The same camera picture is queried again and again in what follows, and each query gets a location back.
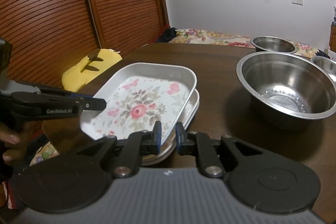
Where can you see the small floral tray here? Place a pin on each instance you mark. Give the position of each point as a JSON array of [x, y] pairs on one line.
[[188, 113]]

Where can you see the large steel bowl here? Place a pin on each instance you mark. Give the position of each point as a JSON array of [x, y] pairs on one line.
[[289, 84]]

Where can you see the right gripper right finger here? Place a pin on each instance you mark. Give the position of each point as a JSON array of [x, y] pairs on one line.
[[258, 178]]

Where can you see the large floral tray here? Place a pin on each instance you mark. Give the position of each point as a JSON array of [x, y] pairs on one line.
[[136, 97]]

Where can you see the yellow plush toy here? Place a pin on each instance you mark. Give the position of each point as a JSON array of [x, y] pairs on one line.
[[88, 68]]

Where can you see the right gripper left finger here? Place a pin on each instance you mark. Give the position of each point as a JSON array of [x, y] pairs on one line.
[[77, 179]]

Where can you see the dark clothes pile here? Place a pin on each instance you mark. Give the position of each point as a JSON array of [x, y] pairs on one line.
[[168, 35]]

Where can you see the right steel bowl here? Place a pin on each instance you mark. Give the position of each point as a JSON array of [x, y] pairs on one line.
[[326, 64]]

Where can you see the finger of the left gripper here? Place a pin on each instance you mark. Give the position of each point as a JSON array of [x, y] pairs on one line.
[[57, 91], [27, 105]]

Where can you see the wall light switch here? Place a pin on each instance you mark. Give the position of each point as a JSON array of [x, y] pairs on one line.
[[297, 2]]

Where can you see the person's left hand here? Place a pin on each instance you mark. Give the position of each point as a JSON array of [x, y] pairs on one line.
[[11, 140]]

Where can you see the floral bed quilt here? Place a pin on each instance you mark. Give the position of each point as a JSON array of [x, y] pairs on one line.
[[195, 36]]

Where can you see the small steel bowl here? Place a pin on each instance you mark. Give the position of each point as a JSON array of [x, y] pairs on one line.
[[273, 44]]

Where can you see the wooden louvered wardrobe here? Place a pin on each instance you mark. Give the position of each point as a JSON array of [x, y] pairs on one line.
[[50, 36]]

